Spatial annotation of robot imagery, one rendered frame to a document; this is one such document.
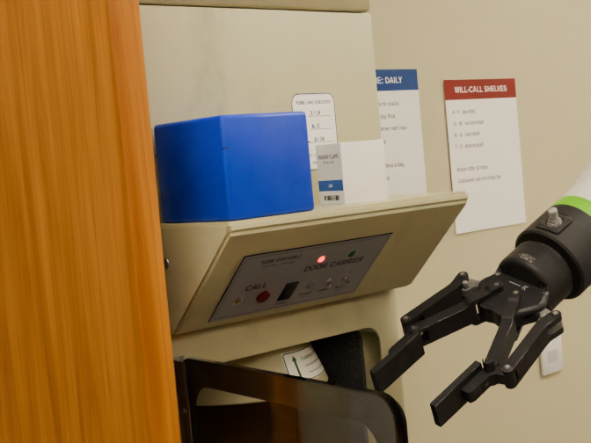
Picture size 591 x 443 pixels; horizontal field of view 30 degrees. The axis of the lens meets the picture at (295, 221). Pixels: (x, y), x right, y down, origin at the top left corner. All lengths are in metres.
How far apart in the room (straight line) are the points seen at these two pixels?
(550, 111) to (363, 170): 1.19
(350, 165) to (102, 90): 0.28
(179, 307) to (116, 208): 0.13
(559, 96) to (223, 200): 1.41
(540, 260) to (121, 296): 0.48
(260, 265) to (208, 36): 0.23
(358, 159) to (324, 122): 0.10
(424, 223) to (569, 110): 1.21
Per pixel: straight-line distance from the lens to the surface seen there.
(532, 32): 2.22
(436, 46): 1.98
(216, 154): 0.94
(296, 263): 1.02
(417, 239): 1.14
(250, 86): 1.10
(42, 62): 0.99
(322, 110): 1.16
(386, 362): 1.14
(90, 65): 0.92
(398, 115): 1.89
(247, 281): 0.99
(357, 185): 1.07
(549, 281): 1.18
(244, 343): 1.08
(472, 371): 1.11
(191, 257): 0.96
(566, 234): 1.21
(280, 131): 0.97
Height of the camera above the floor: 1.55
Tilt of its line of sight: 3 degrees down
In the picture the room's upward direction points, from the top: 5 degrees counter-clockwise
